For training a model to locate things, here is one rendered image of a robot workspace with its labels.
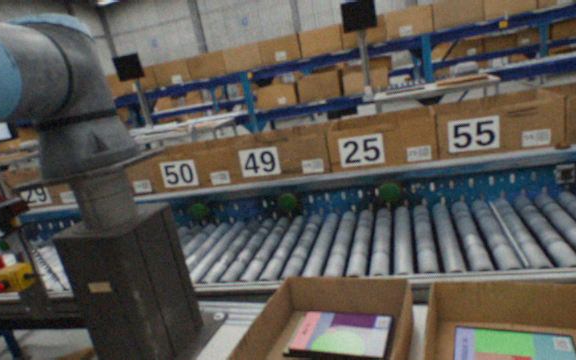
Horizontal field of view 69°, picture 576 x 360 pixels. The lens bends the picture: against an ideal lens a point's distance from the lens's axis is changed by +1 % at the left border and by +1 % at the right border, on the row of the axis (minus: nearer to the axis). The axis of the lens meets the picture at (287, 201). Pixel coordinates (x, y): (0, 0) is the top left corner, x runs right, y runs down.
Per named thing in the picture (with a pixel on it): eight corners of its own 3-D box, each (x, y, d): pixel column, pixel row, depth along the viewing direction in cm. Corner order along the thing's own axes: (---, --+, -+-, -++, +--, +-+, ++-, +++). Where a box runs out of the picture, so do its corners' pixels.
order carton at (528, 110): (439, 162, 152) (435, 116, 147) (433, 145, 178) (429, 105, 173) (565, 148, 140) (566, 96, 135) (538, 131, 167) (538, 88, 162)
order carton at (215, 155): (157, 195, 186) (146, 158, 181) (188, 177, 212) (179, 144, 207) (239, 186, 174) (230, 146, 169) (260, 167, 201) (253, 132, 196)
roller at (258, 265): (236, 297, 123) (233, 282, 122) (281, 227, 171) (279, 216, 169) (252, 296, 122) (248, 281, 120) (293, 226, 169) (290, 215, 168)
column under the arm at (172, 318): (169, 394, 82) (117, 241, 72) (71, 382, 92) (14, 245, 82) (229, 316, 105) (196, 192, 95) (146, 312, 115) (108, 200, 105)
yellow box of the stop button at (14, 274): (-3, 296, 131) (-12, 276, 129) (20, 282, 139) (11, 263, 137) (34, 295, 127) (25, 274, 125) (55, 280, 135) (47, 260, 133)
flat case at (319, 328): (384, 364, 76) (383, 357, 76) (288, 354, 84) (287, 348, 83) (394, 320, 88) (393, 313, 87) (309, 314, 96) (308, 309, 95)
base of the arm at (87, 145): (108, 166, 74) (89, 110, 71) (18, 186, 78) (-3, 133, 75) (157, 148, 92) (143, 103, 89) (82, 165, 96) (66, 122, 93)
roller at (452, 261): (447, 290, 107) (446, 272, 105) (432, 214, 154) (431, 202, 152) (469, 289, 105) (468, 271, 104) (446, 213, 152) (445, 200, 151)
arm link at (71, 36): (130, 106, 88) (102, 18, 84) (82, 112, 72) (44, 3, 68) (66, 121, 91) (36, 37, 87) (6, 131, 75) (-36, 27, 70)
